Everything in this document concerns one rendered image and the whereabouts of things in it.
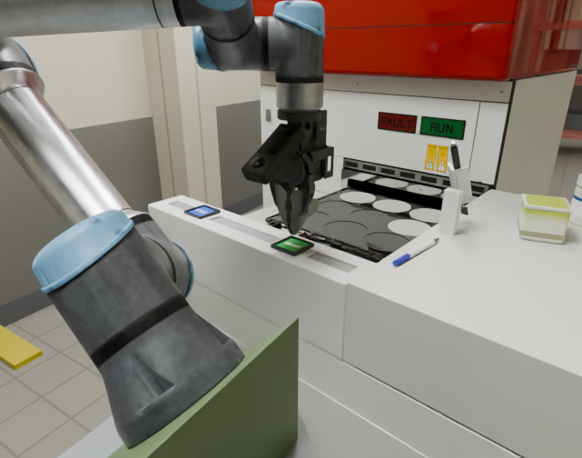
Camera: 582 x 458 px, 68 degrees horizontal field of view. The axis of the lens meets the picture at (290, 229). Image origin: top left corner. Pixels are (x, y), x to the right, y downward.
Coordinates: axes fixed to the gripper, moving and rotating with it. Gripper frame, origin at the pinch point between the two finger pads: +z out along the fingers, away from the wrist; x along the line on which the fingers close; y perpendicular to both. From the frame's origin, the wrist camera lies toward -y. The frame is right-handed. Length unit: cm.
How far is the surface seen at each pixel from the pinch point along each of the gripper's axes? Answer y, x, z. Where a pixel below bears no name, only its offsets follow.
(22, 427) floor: -29, 107, 100
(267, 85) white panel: 58, 63, -17
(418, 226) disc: 38.6, -6.0, 9.7
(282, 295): -4.1, -1.8, 10.9
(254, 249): -4.1, 4.9, 4.0
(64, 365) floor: -4, 129, 100
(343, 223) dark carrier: 28.9, 8.6, 9.8
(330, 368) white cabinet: -4.1, -12.8, 20.6
